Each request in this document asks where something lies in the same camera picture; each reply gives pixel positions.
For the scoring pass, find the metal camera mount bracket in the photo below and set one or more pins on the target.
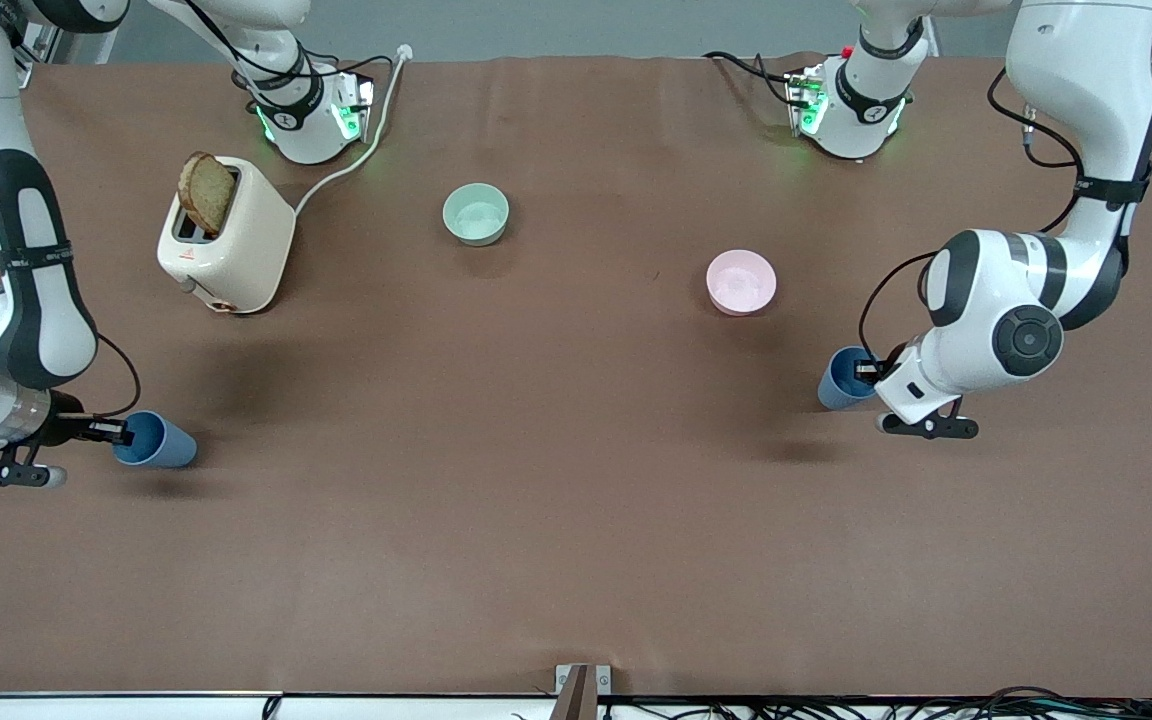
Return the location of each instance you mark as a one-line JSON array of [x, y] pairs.
[[581, 690]]

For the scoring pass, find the pink bowl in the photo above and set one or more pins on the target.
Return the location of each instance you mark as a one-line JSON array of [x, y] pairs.
[[741, 282]]

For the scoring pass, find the brown toast bread slice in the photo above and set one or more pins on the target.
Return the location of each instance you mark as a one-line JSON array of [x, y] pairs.
[[208, 192]]

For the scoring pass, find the brown table cover mat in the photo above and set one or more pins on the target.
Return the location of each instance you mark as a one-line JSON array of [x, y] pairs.
[[576, 500]]

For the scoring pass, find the blue plastic cup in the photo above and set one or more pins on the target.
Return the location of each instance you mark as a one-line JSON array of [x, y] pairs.
[[836, 385], [168, 445]]

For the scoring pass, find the mint green bowl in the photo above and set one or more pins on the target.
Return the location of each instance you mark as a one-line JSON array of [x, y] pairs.
[[476, 214]]

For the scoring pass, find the cream white toaster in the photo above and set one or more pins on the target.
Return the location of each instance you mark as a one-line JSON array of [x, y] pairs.
[[246, 250]]

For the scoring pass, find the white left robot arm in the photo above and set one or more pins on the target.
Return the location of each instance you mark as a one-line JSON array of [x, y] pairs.
[[996, 290]]

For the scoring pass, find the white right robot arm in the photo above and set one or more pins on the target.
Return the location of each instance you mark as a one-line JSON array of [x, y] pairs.
[[36, 300]]

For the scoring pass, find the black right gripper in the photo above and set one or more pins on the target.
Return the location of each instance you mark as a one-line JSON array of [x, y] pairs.
[[69, 428]]

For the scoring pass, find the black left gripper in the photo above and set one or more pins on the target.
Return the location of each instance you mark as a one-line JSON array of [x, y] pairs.
[[898, 359]]

